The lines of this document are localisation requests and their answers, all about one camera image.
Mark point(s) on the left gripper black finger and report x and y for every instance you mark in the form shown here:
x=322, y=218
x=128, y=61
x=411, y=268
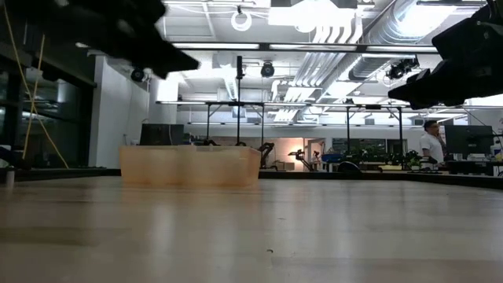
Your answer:
x=173, y=59
x=155, y=70

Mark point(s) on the background black robot arm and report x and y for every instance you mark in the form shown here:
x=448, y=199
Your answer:
x=265, y=149
x=300, y=155

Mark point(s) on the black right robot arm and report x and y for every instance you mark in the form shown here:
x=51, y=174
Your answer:
x=496, y=9

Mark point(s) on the orange translucent plastic basket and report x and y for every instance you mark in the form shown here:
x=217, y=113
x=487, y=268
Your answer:
x=188, y=169

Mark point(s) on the black ceiling spot lamp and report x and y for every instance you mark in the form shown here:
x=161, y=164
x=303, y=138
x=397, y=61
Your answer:
x=399, y=70
x=137, y=74
x=267, y=70

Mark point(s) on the person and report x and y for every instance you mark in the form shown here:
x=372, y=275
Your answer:
x=431, y=147

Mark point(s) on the background green potted plant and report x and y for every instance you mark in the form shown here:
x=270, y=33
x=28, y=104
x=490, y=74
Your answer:
x=414, y=160

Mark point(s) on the large black monitor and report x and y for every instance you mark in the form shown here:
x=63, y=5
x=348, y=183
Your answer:
x=467, y=139

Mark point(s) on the small black monitor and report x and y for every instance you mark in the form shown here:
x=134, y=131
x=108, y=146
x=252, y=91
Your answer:
x=161, y=134

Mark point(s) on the black tripod pole stand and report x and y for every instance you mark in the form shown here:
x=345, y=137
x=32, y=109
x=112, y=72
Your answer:
x=238, y=98

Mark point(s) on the background black rig frame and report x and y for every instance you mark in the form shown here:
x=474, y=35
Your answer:
x=347, y=129
x=208, y=126

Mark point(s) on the small grey cylinder post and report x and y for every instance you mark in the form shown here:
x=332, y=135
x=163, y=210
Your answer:
x=9, y=177

